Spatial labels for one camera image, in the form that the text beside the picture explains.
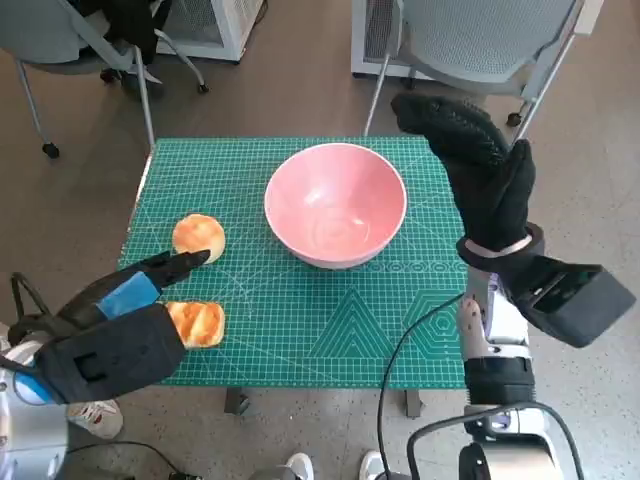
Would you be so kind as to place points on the bare left hand blue tape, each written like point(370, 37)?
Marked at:
point(125, 295)

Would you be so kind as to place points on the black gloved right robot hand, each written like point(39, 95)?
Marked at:
point(490, 200)

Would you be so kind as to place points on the square toy toast slice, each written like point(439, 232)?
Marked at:
point(200, 325)

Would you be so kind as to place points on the round toy bread bun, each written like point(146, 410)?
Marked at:
point(197, 235)

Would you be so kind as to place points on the pink bowl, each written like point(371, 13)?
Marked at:
point(335, 200)

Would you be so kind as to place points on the grey mesh chair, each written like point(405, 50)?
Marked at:
point(475, 45)

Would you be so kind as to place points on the green cutting mat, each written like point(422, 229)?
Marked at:
point(280, 320)

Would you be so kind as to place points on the white perforated cabinet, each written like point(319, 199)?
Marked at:
point(357, 40)
point(235, 30)

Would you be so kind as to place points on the white shoe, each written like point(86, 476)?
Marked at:
point(373, 466)
point(300, 466)

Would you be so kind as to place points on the black garment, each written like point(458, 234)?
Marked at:
point(130, 25)

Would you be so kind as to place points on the grey chair with solid seat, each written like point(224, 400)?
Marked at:
point(45, 30)

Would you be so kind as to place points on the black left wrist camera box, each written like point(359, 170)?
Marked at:
point(110, 355)

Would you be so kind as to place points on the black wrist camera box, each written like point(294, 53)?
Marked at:
point(110, 355)
point(575, 305)

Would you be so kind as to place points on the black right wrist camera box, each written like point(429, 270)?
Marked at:
point(575, 305)

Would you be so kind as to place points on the black table leg bracket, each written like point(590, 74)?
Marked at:
point(413, 404)
point(235, 400)

